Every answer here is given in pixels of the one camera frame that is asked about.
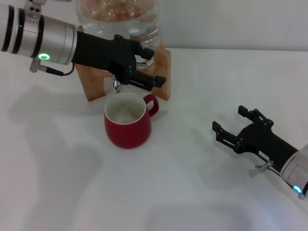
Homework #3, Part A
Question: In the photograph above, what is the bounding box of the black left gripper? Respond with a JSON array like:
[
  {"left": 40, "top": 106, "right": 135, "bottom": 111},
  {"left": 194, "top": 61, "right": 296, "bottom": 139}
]
[{"left": 72, "top": 31, "right": 167, "bottom": 91}]

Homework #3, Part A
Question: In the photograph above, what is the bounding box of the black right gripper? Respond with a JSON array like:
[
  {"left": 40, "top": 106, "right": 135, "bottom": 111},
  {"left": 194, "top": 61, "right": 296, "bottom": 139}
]
[{"left": 212, "top": 105, "right": 299, "bottom": 173}]

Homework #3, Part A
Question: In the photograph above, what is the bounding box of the chrome faucet tap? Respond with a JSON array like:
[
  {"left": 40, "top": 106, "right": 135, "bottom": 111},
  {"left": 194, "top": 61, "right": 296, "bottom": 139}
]
[{"left": 112, "top": 61, "right": 149, "bottom": 93}]

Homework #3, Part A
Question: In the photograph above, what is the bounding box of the red ceramic cup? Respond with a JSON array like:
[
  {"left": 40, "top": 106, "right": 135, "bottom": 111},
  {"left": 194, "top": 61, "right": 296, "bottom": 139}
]
[{"left": 103, "top": 91, "right": 160, "bottom": 150}]

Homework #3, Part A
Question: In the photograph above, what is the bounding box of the clear glass water jar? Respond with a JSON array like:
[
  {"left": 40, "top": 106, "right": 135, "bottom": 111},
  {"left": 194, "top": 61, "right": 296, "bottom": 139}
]
[{"left": 75, "top": 0, "right": 161, "bottom": 73}]

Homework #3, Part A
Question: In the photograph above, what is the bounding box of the wooden jar stand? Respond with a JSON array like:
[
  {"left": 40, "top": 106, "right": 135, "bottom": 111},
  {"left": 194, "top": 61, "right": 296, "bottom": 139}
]
[{"left": 76, "top": 40, "right": 171, "bottom": 102}]

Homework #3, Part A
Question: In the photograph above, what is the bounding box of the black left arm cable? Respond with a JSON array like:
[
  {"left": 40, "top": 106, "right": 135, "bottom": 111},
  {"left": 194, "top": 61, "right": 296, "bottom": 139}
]
[{"left": 29, "top": 59, "right": 75, "bottom": 77}]

